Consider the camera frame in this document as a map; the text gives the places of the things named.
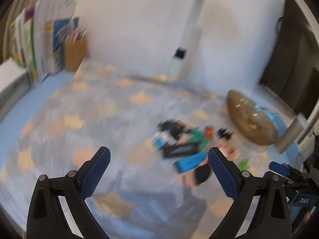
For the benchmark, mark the beige curtain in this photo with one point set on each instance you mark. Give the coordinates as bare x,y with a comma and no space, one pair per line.
22,0

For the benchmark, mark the cardboard pen holder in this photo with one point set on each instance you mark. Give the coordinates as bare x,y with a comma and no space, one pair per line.
74,54

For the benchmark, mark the white box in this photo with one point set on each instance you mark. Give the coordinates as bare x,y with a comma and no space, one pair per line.
10,79

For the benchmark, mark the bunch of pencils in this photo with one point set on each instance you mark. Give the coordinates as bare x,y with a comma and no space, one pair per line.
77,34

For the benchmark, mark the blue patterned mat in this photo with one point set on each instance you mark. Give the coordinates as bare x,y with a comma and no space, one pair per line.
99,109

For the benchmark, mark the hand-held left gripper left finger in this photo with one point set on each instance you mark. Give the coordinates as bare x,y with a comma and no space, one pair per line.
96,173

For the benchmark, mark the small green item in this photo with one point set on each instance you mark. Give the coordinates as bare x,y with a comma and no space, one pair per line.
244,163

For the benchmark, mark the black round item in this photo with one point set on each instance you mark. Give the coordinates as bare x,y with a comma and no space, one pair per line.
200,175

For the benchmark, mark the small black item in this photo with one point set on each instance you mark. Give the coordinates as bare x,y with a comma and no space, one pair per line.
225,133

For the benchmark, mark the white monitor stand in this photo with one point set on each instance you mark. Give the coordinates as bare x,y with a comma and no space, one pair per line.
291,130

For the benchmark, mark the row of books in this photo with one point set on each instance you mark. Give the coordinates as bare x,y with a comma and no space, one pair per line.
44,42

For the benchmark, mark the black monitor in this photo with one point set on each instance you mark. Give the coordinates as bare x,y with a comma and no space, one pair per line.
291,54

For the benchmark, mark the amber glass bowl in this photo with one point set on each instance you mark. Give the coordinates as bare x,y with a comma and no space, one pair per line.
249,119

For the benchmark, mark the pink item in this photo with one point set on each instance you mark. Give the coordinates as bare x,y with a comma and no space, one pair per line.
225,148

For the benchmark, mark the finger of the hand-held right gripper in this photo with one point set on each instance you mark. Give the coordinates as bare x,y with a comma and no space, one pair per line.
279,166

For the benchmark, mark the light blue and white item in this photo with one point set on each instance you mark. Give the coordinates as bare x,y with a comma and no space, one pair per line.
160,139

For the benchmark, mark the white desk lamp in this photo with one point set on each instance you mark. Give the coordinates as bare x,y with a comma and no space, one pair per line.
192,25

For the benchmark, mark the black lighter with blue print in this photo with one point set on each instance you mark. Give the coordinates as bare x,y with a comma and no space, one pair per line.
178,150

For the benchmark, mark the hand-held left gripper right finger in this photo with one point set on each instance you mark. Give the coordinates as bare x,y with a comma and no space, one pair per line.
224,176

